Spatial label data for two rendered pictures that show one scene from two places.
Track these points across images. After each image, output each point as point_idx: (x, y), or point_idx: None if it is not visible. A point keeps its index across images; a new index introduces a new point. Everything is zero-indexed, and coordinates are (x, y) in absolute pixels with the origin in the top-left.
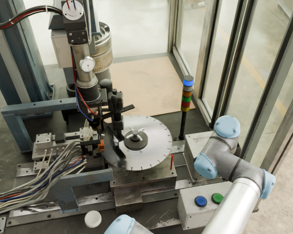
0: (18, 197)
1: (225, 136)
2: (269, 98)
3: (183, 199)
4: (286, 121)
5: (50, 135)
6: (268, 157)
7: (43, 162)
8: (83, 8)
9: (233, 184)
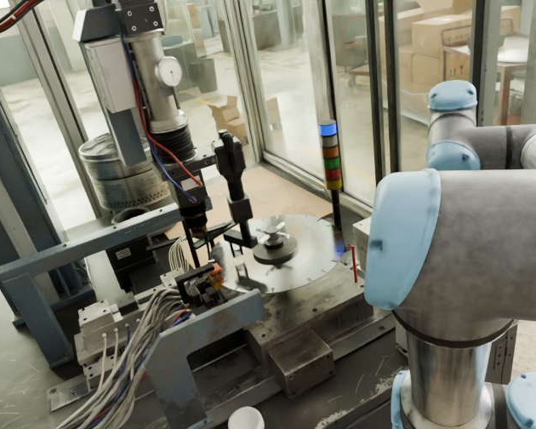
0: None
1: (459, 106)
2: (487, 55)
3: None
4: (534, 73)
5: (107, 303)
6: None
7: (105, 360)
8: None
9: (527, 148)
